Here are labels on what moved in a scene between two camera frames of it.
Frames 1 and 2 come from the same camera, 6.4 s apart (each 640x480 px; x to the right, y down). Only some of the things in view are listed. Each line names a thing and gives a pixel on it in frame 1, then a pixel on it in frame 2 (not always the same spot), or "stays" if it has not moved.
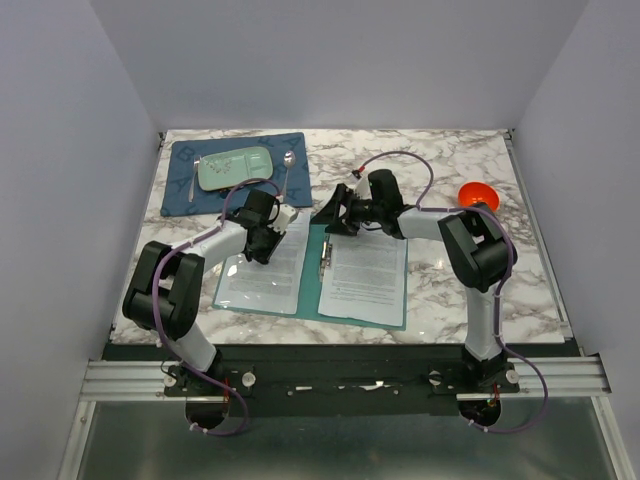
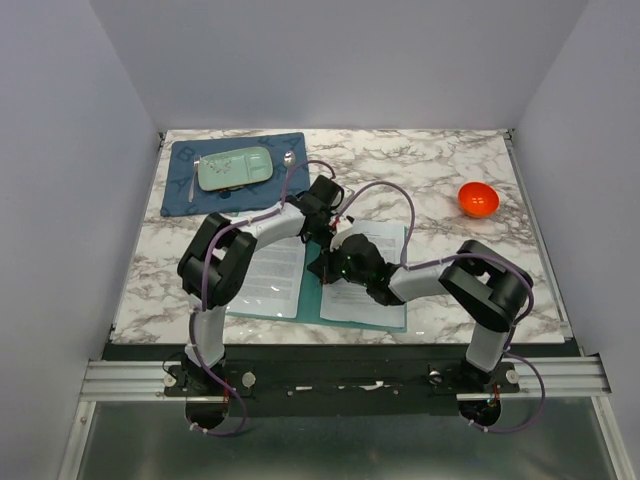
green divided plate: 224,170 stays
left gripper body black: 269,243 -> 322,233
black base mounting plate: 330,380 stays
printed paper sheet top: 273,287 stays
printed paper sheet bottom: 367,278 stays
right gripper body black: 366,210 -> 335,267
